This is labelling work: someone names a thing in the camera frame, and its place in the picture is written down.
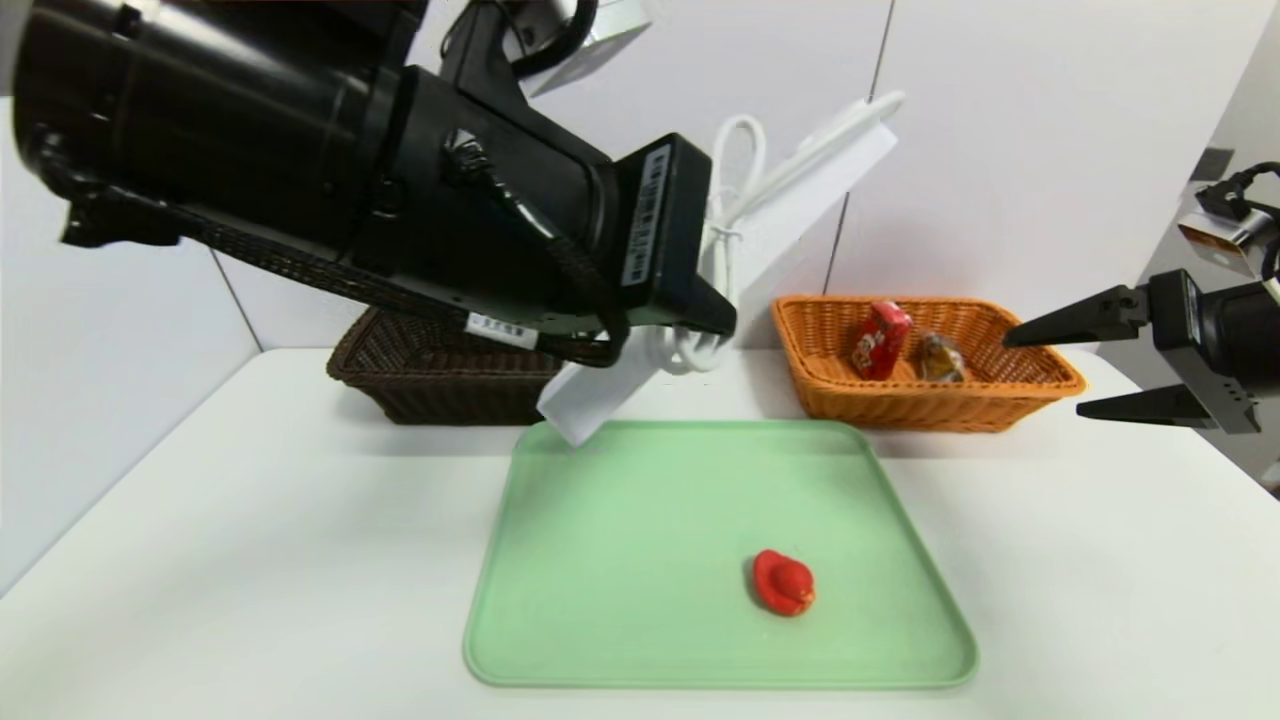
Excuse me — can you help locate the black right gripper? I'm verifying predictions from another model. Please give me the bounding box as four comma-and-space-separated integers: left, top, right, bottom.
1001, 269, 1280, 435

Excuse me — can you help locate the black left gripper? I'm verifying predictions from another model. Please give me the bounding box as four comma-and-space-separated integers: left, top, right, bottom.
458, 89, 738, 338

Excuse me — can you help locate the white power strip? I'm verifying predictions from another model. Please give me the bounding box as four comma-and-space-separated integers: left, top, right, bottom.
537, 92, 906, 448

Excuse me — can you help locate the red snack box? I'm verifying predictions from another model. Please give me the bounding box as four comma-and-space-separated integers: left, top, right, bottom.
850, 300, 914, 382

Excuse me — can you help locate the brown snack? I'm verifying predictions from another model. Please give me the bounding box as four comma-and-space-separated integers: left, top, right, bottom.
918, 330, 967, 384

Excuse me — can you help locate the small red toy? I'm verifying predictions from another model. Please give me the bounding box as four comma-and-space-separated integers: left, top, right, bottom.
752, 549, 818, 617

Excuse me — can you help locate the orange wicker basket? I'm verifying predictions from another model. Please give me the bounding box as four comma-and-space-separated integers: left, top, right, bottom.
771, 294, 1088, 434

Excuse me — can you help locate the dark brown wicker basket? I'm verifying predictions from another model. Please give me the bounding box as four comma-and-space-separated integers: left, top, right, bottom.
327, 305, 566, 425

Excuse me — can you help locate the light green plastic tray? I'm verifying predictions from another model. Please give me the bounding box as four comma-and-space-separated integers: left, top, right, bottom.
463, 418, 979, 691

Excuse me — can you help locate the white power strip cable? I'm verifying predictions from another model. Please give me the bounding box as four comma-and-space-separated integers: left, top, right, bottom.
645, 114, 769, 377

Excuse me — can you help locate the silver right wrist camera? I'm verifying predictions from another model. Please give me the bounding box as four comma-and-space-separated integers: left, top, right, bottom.
1177, 163, 1280, 279

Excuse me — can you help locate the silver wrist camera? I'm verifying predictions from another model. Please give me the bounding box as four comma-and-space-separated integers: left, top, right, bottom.
1177, 163, 1280, 279
505, 0, 653, 98

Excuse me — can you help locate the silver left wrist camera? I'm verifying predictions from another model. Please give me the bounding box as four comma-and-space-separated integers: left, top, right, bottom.
505, 0, 653, 98

